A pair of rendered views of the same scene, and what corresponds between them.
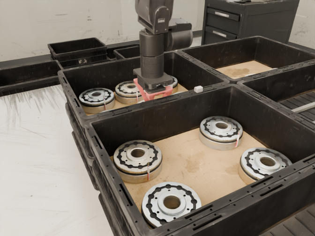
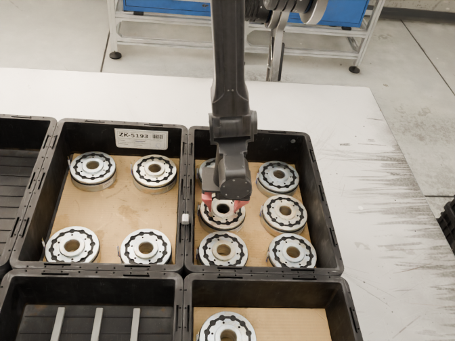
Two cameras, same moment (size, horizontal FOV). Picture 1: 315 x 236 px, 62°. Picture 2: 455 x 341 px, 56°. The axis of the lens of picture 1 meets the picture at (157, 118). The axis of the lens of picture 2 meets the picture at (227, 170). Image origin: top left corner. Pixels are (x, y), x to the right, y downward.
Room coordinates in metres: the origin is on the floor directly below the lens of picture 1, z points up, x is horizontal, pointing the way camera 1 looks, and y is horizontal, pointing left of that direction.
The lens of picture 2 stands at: (0.80, -0.56, 1.61)
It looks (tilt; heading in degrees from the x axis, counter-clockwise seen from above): 46 degrees down; 108
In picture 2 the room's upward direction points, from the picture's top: 10 degrees clockwise
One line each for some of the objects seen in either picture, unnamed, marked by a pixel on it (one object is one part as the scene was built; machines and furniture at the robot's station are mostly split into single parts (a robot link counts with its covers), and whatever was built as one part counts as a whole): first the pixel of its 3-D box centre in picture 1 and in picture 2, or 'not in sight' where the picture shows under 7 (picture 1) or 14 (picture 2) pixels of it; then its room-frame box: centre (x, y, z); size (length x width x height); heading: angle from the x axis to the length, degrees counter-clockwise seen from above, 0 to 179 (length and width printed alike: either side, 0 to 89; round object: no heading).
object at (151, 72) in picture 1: (152, 67); (227, 173); (0.61, 0.01, 0.98); 0.10 x 0.07 x 0.07; 27
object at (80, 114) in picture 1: (140, 80); (256, 193); (0.67, 0.05, 0.92); 0.40 x 0.30 x 0.02; 118
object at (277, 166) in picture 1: (267, 162); (72, 246); (0.39, -0.22, 0.86); 0.05 x 0.05 x 0.01
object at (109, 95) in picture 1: (96, 96); (278, 176); (0.68, 0.18, 0.86); 0.10 x 0.10 x 0.01
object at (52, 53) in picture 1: (81, 71); not in sight; (2.03, 0.63, 0.37); 0.40 x 0.30 x 0.45; 119
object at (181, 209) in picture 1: (171, 202); (93, 165); (0.29, -0.02, 0.86); 0.05 x 0.05 x 0.01
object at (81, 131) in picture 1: (141, 96); (252, 208); (0.67, 0.05, 0.87); 0.40 x 0.30 x 0.11; 118
